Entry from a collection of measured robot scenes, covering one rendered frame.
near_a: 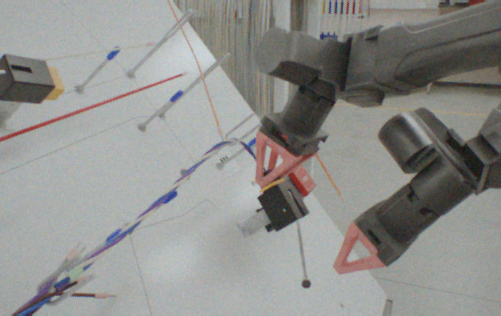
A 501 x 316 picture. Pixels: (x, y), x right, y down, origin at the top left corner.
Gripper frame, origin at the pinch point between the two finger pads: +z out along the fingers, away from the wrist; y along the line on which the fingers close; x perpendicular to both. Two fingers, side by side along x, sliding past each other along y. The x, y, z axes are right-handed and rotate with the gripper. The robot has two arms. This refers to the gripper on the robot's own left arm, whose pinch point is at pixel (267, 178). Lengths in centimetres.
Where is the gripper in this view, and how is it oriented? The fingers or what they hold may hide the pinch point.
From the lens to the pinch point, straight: 72.0
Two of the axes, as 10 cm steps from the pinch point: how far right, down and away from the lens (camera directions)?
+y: -4.9, 1.2, -8.6
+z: -4.5, 8.2, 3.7
